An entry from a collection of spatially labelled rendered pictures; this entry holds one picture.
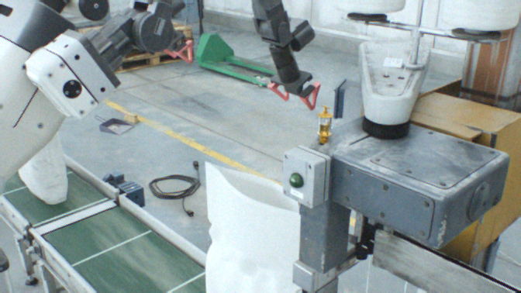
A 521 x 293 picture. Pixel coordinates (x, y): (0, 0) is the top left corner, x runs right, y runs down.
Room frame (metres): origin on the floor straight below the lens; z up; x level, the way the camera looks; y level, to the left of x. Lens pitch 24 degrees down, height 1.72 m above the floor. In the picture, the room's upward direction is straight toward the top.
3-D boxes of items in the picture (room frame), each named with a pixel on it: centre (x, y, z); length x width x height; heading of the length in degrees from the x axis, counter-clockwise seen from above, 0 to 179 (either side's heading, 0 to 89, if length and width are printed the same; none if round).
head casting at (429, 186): (0.85, -0.27, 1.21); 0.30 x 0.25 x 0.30; 43
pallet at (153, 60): (6.69, 1.58, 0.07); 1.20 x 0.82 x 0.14; 131
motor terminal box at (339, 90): (1.34, -0.26, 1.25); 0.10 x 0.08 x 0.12; 158
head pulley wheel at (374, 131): (0.93, -0.25, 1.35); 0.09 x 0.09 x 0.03
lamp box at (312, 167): (0.84, -0.09, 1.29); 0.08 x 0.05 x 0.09; 43
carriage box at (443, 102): (1.11, -0.50, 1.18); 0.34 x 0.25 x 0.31; 133
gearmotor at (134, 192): (2.49, 0.77, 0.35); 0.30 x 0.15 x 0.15; 43
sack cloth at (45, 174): (2.45, 1.17, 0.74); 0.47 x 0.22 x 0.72; 41
